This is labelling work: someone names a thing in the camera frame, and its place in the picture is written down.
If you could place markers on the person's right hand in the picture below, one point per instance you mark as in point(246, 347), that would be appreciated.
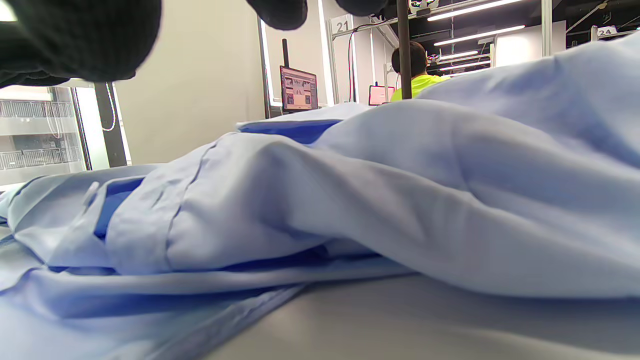
point(75, 35)

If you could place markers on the light blue long-sleeve shirt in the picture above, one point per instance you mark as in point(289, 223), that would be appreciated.
point(350, 200)

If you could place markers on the black computer monitor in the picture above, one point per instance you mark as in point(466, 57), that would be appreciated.
point(299, 89)

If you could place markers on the small lit screen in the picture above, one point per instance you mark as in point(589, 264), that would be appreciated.
point(380, 95)

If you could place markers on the ceiling light strip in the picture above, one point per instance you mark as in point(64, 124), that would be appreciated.
point(472, 8)
point(477, 36)

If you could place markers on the dark window frame post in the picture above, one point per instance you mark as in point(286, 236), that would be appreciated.
point(111, 130)

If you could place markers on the white metal frame post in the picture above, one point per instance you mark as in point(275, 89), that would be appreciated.
point(332, 65)

